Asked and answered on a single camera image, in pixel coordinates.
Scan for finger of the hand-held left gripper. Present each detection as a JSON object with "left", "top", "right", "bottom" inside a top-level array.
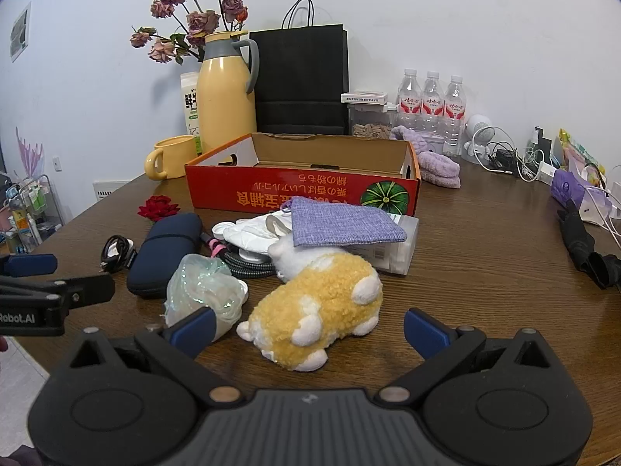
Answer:
[
  {"left": 0, "top": 254, "right": 57, "bottom": 277},
  {"left": 0, "top": 274, "right": 116, "bottom": 311}
]

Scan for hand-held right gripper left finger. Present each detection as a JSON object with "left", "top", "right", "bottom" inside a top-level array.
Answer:
[{"left": 70, "top": 307, "right": 243, "bottom": 407}]

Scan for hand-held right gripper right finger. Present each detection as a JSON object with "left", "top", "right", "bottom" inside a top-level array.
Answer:
[{"left": 378, "top": 308, "right": 551, "bottom": 406}]

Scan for black cable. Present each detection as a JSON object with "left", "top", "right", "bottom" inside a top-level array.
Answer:
[{"left": 100, "top": 235, "right": 139, "bottom": 273}]

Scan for iridescent plastic bag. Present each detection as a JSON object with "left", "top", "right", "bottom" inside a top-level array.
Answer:
[{"left": 164, "top": 253, "right": 250, "bottom": 338}]

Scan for braided cable with pink plug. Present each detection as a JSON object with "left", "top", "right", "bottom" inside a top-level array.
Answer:
[{"left": 200, "top": 233, "right": 275, "bottom": 281}]

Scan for navy glasses case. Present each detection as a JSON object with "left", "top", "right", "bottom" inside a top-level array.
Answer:
[{"left": 127, "top": 212, "right": 203, "bottom": 299}]

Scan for clear plastic wipes box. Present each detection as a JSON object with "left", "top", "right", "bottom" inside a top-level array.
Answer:
[{"left": 361, "top": 216, "right": 419, "bottom": 275}]

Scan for red fabric rose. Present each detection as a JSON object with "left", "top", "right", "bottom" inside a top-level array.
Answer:
[{"left": 137, "top": 195, "right": 181, "bottom": 224}]

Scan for yellow corgi plush toy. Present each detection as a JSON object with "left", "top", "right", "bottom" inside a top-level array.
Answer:
[{"left": 236, "top": 251, "right": 384, "bottom": 372}]

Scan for white fluffy plush toy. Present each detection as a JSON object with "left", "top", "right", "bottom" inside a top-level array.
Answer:
[{"left": 268, "top": 218, "right": 343, "bottom": 282}]

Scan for purple fabric pouch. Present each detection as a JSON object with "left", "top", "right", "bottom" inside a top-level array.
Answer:
[{"left": 280, "top": 196, "right": 407, "bottom": 248}]

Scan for red cardboard box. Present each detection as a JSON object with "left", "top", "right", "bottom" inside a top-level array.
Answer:
[{"left": 184, "top": 132, "right": 421, "bottom": 217}]

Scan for yellow mug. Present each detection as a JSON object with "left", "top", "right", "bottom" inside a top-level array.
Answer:
[{"left": 144, "top": 135, "right": 197, "bottom": 180}]

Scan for black folded umbrella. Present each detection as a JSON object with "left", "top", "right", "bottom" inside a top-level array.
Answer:
[{"left": 557, "top": 203, "right": 614, "bottom": 289}]

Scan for lavender plastic tub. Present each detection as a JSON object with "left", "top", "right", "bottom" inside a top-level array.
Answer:
[{"left": 418, "top": 132, "right": 444, "bottom": 157}]

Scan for purple fluffy headband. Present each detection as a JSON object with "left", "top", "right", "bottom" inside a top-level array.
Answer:
[{"left": 389, "top": 125, "right": 428, "bottom": 153}]

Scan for purple tissue packet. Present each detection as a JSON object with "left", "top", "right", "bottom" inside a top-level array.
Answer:
[{"left": 550, "top": 169, "right": 614, "bottom": 212}]

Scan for small white desk fan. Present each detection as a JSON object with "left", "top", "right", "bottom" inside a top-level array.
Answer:
[{"left": 463, "top": 113, "right": 510, "bottom": 165}]

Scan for clear container of nuts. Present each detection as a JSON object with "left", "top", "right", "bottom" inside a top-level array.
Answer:
[{"left": 349, "top": 102, "right": 399, "bottom": 137}]

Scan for white milk carton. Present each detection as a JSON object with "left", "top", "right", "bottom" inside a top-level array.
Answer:
[{"left": 180, "top": 72, "right": 202, "bottom": 157}]

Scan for clear water bottle red label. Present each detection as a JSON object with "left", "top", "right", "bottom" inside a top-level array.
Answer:
[
  {"left": 421, "top": 71, "right": 444, "bottom": 137},
  {"left": 442, "top": 75, "right": 467, "bottom": 157},
  {"left": 397, "top": 69, "right": 422, "bottom": 129}
]

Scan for colourful snack packets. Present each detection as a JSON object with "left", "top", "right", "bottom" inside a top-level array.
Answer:
[{"left": 558, "top": 129, "right": 607, "bottom": 180}]

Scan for yellow thermos jug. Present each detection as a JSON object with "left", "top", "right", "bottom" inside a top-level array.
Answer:
[{"left": 196, "top": 31, "right": 260, "bottom": 156}]

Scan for white flat box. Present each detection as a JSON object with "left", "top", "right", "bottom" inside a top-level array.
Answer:
[{"left": 341, "top": 91, "right": 390, "bottom": 105}]

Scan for black paper bag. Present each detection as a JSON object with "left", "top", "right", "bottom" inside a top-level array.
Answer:
[{"left": 249, "top": 0, "right": 350, "bottom": 135}]

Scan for dried pink flower bouquet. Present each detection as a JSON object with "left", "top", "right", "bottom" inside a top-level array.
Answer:
[{"left": 129, "top": 0, "right": 248, "bottom": 64}]

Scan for metal wire shelf rack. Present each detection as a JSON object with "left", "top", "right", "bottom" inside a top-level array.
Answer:
[{"left": 0, "top": 174, "right": 64, "bottom": 253}]

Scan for purple coral wall sticker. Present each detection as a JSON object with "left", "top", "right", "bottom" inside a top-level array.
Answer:
[{"left": 14, "top": 126, "right": 44, "bottom": 178}]

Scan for white tangled cable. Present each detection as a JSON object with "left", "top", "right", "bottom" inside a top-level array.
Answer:
[{"left": 478, "top": 140, "right": 545, "bottom": 181}]

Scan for wall poster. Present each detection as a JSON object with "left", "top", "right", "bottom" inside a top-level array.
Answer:
[{"left": 10, "top": 2, "right": 32, "bottom": 63}]

